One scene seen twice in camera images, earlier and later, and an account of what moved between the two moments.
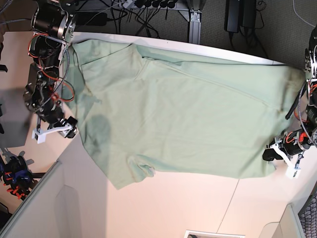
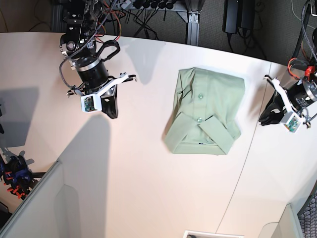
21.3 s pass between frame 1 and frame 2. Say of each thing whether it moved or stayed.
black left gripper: moved
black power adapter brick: stayed
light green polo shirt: moved
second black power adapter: stayed
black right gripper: moved
